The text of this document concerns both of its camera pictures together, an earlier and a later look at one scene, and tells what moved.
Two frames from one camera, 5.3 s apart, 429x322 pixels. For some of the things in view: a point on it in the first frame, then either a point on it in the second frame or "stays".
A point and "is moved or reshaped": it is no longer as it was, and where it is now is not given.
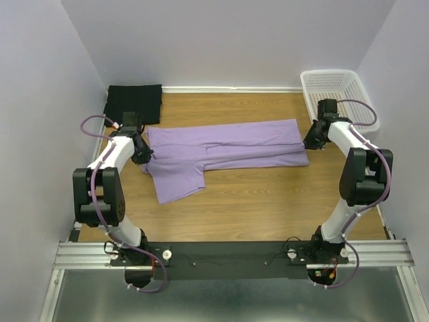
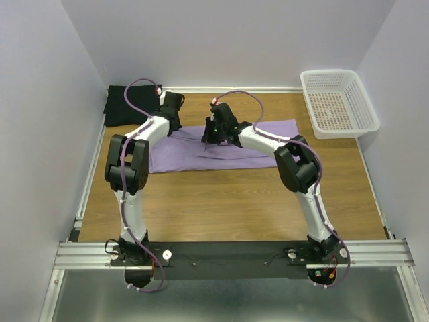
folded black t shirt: [144, 100] stays
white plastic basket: [346, 86] stays
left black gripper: [145, 157] → [179, 126]
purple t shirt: [181, 154] is moved or reshaped
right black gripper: [310, 143] → [206, 137]
